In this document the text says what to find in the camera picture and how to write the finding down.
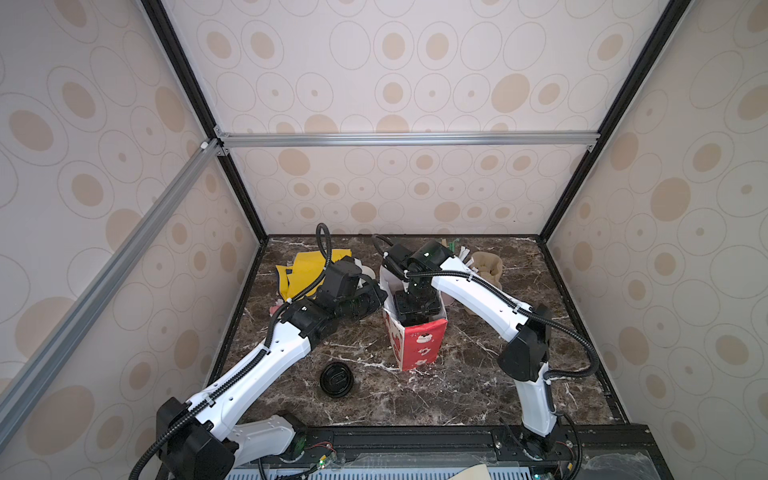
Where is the red white paper bag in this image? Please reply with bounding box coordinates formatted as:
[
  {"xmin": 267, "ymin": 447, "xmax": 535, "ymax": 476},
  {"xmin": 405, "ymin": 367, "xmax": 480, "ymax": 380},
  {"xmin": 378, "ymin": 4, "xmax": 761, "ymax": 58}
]
[{"xmin": 379, "ymin": 267, "xmax": 447, "ymax": 371}]

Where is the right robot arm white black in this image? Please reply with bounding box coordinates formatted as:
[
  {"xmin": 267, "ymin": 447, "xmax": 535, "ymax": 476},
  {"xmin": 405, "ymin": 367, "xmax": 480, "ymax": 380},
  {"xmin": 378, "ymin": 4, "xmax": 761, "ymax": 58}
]
[{"xmin": 372, "ymin": 234, "xmax": 599, "ymax": 460}]

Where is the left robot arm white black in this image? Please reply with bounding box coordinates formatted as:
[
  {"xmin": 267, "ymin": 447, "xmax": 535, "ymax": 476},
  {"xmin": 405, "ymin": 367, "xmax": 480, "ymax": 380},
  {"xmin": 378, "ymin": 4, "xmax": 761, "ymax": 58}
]
[{"xmin": 129, "ymin": 223, "xmax": 386, "ymax": 479}]

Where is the stack of paper cups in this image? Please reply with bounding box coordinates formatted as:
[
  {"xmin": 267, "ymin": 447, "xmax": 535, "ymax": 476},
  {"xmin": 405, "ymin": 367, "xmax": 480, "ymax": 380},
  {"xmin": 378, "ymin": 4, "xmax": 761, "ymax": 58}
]
[{"xmin": 354, "ymin": 258, "xmax": 377, "ymax": 282}]

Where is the yellow napkin stack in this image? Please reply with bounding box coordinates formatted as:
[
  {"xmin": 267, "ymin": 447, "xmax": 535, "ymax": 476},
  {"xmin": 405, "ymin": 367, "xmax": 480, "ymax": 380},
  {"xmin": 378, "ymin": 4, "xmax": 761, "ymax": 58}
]
[{"xmin": 275, "ymin": 251, "xmax": 325, "ymax": 300}]

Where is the pulp cup carrier stack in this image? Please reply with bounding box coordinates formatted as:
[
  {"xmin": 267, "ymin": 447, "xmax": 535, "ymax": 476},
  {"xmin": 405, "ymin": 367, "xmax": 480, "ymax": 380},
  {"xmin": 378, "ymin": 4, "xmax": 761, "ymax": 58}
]
[{"xmin": 470, "ymin": 251, "xmax": 503, "ymax": 288}]

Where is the left diagonal aluminium bar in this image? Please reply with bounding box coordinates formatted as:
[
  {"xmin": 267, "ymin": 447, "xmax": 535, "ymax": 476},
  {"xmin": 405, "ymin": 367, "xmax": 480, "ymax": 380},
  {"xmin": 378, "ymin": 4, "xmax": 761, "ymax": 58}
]
[{"xmin": 1, "ymin": 138, "xmax": 221, "ymax": 449}]

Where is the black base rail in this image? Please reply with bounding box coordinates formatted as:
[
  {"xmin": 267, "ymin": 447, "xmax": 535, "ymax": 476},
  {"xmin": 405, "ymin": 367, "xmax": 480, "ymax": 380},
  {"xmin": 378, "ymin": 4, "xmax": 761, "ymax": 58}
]
[{"xmin": 157, "ymin": 424, "xmax": 673, "ymax": 480}]

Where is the horizontal aluminium frame bar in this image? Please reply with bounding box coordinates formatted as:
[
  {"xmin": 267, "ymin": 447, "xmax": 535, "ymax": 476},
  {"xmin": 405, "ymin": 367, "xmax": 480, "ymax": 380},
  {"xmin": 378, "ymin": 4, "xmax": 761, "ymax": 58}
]
[{"xmin": 220, "ymin": 130, "xmax": 600, "ymax": 149}]

